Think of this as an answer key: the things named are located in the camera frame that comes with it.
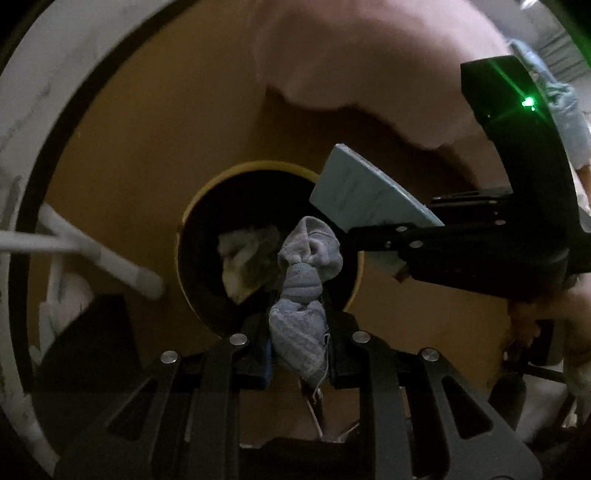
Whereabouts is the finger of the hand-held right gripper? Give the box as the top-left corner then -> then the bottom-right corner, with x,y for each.
429,187 -> 515,206
55,314 -> 274,480
323,295 -> 543,480
346,216 -> 509,297

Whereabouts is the grey knit cloth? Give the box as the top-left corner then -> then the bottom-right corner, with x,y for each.
269,216 -> 345,391

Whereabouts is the teal cardboard box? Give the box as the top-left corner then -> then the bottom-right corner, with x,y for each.
308,143 -> 445,282

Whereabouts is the round dark opening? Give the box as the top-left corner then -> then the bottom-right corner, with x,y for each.
174,161 -> 365,335

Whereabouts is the person's right hand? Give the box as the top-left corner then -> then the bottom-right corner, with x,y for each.
505,276 -> 591,352

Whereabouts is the light blue cloth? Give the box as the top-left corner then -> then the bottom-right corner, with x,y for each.
508,39 -> 585,171

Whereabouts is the pink bedding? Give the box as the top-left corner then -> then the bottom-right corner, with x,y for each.
252,0 -> 591,153

